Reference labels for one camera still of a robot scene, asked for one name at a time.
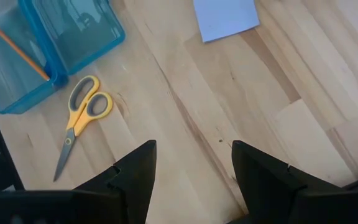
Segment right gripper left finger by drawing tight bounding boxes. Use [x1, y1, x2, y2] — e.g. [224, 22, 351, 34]
[73, 139, 157, 224]

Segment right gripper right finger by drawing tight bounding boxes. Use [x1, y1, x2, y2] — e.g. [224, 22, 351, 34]
[228, 140, 343, 224]

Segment yellow handled scissors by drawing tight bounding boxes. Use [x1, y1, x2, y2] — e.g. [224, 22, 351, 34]
[53, 75, 114, 183]

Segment blue transparent pencil case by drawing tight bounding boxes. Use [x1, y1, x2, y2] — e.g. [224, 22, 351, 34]
[0, 0, 126, 114]

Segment orange wooden pencil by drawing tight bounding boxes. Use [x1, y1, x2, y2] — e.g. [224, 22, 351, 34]
[0, 26, 51, 82]

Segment lilac sticky note pad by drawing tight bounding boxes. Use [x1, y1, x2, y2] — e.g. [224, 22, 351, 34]
[193, 0, 260, 44]

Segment black metal table frame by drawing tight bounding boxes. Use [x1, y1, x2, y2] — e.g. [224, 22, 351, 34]
[0, 86, 24, 191]

